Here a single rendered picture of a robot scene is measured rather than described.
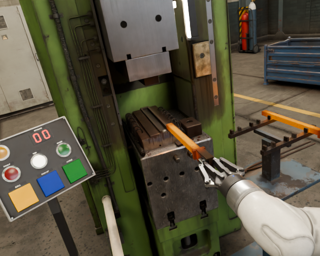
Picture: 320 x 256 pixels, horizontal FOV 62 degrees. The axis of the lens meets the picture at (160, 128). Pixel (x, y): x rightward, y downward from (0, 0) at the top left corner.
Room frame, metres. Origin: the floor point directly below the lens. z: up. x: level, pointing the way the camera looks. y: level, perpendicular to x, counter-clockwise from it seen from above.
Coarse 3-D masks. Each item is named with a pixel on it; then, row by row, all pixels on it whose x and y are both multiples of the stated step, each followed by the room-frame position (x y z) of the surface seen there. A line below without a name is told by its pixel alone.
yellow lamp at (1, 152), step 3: (0, 147) 0.88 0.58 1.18; (3, 147) 0.89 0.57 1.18; (0, 150) 0.87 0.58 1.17; (3, 150) 0.88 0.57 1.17; (6, 150) 0.88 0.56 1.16; (0, 153) 0.87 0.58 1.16; (3, 153) 0.87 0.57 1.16; (6, 153) 0.87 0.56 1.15; (0, 156) 0.86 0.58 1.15; (3, 156) 0.86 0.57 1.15
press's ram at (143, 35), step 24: (96, 0) 1.25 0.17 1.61; (120, 0) 1.16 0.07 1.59; (144, 0) 1.19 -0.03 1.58; (168, 0) 1.21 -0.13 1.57; (120, 24) 1.16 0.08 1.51; (144, 24) 1.18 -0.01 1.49; (168, 24) 1.21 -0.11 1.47; (120, 48) 1.15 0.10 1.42; (144, 48) 1.18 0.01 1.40; (168, 48) 1.20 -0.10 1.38
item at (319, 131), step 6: (264, 114) 1.27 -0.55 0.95; (270, 114) 1.23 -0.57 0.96; (276, 114) 1.21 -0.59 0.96; (282, 120) 1.15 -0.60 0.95; (288, 120) 1.12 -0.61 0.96; (294, 120) 1.11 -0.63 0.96; (294, 126) 1.09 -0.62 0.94; (300, 126) 1.06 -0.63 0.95; (306, 126) 1.03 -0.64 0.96; (312, 126) 1.02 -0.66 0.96; (312, 132) 1.00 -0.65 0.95; (318, 132) 0.97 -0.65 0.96
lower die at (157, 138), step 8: (136, 112) 1.54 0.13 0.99; (144, 112) 1.49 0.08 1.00; (152, 112) 1.47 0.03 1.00; (136, 120) 1.43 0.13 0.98; (144, 120) 1.38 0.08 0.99; (152, 120) 1.34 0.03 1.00; (168, 120) 1.32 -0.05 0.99; (136, 128) 1.32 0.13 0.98; (144, 128) 1.28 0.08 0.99; (152, 128) 1.26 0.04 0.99; (144, 136) 1.20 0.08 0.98; (152, 136) 1.17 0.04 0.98; (160, 136) 1.18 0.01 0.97; (168, 136) 1.19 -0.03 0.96; (144, 144) 1.16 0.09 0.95; (152, 144) 1.17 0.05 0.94; (160, 144) 1.18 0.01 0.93; (168, 144) 1.19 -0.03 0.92
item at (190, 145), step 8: (168, 128) 1.07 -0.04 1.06; (176, 128) 1.03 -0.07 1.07; (176, 136) 0.97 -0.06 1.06; (184, 136) 0.93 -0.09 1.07; (184, 144) 0.89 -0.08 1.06; (192, 144) 0.85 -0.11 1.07; (192, 152) 0.80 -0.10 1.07; (200, 152) 0.76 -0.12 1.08; (208, 152) 0.75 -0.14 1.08; (208, 160) 0.71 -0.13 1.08
